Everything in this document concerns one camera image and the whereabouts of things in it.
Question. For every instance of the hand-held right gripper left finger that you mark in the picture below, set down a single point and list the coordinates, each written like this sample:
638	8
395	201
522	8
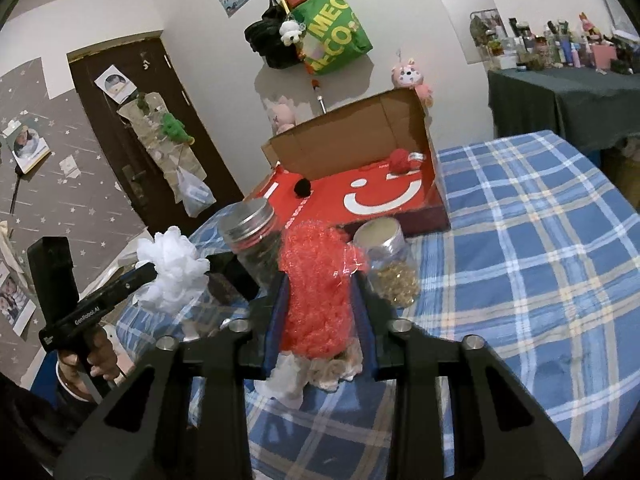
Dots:
276	330

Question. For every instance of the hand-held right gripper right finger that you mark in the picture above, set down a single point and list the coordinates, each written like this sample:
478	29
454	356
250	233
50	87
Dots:
364	330

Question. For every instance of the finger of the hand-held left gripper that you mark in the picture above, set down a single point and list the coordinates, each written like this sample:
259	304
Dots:
135	280

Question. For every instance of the white mesh bath ball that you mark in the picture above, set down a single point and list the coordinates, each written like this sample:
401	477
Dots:
170	265

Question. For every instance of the cream lace scrunchie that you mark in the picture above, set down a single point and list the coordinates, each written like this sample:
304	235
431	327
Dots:
332	370

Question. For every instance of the white gauze cloth piece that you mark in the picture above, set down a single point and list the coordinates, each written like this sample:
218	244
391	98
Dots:
287	382

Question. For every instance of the red mesh bath ball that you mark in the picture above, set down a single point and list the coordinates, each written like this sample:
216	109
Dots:
315	290

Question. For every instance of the red cardboard box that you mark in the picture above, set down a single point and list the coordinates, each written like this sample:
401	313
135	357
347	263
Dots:
325	190

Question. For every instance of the person's left hand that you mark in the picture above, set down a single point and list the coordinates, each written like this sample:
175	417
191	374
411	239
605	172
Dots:
102	355

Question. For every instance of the glass jar with gold contents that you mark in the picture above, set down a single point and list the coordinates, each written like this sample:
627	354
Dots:
395	280

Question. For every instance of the glass jar with dark contents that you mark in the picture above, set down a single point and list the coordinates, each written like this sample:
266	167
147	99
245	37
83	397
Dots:
250	230

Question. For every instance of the white plastic bag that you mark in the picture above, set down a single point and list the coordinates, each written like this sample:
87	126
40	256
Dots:
197	195

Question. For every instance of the black pom-pom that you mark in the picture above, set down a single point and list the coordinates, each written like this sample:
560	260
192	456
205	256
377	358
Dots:
301	186

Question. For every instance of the dark brown door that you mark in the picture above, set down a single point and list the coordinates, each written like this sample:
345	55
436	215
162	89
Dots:
100	135

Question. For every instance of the beige hanging door organizer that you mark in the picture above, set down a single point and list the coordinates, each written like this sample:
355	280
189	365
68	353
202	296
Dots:
150	130

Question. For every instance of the blue plaid bed sheet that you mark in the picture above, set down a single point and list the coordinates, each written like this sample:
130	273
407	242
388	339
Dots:
500	260

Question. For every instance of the green plush toy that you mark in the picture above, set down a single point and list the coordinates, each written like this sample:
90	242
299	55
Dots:
175	127

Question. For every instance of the red yarn ball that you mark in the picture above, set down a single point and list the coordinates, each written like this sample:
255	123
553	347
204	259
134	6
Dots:
402	161

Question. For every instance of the photo on door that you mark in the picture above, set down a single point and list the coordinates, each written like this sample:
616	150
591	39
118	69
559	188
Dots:
115	82

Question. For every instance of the pale pink plush toy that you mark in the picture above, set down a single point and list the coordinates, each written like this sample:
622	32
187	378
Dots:
281	117

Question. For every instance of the hanging tassel stick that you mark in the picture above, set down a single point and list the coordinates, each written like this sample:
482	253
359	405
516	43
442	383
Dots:
320	97

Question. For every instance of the pink plush toy with face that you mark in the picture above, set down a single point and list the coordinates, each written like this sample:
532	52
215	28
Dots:
410	77

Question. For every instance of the black bag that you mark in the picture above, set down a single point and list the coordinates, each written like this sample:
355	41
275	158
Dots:
270	40

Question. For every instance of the panda plush toy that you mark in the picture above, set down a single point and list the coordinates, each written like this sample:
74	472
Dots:
291	32

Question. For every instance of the green tote bag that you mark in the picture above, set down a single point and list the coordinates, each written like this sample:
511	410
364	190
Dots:
335	30

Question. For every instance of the table with green cloth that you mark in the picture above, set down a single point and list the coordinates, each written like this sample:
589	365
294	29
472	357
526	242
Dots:
560	100

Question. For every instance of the wall photo sheet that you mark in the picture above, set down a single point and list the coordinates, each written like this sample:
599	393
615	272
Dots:
12	300

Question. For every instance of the small white wall paper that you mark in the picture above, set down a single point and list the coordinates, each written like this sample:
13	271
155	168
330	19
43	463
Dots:
70	166

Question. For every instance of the wall calendar with photo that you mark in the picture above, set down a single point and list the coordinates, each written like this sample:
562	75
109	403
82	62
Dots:
27	145

